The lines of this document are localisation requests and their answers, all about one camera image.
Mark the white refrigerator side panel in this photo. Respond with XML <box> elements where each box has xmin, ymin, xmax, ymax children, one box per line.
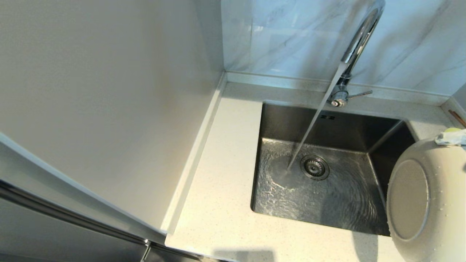
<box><xmin>0</xmin><ymin>0</ymin><xmax>228</xmax><ymax>245</ymax></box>

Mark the round metal drain strainer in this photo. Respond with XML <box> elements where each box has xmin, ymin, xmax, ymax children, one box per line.
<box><xmin>300</xmin><ymin>155</ymin><xmax>331</xmax><ymax>181</ymax></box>

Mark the large stainless steel refrigerator door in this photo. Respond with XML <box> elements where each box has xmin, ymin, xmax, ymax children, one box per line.
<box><xmin>0</xmin><ymin>184</ymin><xmax>150</xmax><ymax>262</ymax></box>

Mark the brown wooden chopstick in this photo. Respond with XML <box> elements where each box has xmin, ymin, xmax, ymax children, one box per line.
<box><xmin>449</xmin><ymin>110</ymin><xmax>466</xmax><ymax>128</ymax></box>
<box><xmin>449</xmin><ymin>111</ymin><xmax>466</xmax><ymax>129</ymax></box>

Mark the stainless steel sink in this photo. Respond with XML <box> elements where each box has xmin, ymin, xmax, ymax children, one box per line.
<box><xmin>250</xmin><ymin>101</ymin><xmax>423</xmax><ymax>237</ymax></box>

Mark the white round plate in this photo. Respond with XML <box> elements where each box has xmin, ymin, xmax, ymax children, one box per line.
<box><xmin>386</xmin><ymin>138</ymin><xmax>466</xmax><ymax>262</ymax></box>

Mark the chrome gooseneck faucet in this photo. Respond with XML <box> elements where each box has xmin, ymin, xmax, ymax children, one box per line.
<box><xmin>326</xmin><ymin>0</ymin><xmax>387</xmax><ymax>108</ymax></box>

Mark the stainless steel under-counter cabinet front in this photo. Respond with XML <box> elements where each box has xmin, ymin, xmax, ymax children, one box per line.
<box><xmin>144</xmin><ymin>243</ymin><xmax>201</xmax><ymax>262</ymax></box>

